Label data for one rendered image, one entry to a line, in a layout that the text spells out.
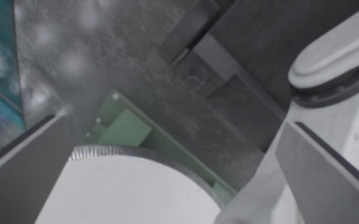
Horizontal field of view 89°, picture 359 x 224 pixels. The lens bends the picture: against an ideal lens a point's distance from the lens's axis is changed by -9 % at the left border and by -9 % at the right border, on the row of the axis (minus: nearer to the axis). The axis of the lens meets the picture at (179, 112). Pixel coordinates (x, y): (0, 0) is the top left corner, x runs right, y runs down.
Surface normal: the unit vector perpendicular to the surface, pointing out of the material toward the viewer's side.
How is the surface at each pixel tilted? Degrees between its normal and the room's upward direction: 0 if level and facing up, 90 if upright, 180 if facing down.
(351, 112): 90
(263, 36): 0
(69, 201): 90
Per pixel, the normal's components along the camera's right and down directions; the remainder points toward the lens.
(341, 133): -0.74, -0.64
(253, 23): -0.39, 0.64
